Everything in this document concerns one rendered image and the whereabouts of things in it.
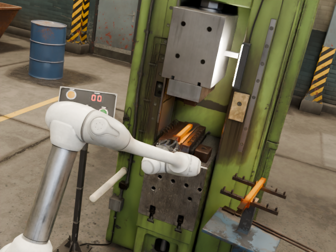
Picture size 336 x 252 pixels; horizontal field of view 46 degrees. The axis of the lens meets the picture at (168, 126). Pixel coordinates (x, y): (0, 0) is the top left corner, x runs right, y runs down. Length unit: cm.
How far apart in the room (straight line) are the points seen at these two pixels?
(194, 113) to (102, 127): 149
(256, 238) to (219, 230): 21
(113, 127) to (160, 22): 115
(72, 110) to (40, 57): 537
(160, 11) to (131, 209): 138
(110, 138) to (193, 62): 96
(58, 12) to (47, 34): 308
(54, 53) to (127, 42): 258
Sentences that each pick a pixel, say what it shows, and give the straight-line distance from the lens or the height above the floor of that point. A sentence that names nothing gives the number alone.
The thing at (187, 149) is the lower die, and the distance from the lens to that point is 239.
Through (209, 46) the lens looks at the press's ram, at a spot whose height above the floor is 159.
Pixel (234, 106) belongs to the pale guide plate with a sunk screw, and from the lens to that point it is 238.
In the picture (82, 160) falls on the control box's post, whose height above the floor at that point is 73.
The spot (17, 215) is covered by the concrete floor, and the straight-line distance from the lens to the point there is 337.
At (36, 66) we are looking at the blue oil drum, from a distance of 694.
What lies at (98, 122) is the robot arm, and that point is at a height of 139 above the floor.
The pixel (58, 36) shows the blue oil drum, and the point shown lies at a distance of 683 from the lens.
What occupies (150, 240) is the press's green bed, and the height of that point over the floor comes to 26.
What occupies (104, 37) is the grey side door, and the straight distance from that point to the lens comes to 927.
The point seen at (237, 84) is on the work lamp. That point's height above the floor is 141.
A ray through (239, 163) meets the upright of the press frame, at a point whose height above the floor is 92.
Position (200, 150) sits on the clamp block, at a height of 98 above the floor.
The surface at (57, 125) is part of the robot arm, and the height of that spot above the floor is 132.
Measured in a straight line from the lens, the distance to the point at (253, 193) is 218.
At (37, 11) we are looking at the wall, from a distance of 1016.
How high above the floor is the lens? 190
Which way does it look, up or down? 20 degrees down
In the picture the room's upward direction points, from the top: 10 degrees clockwise
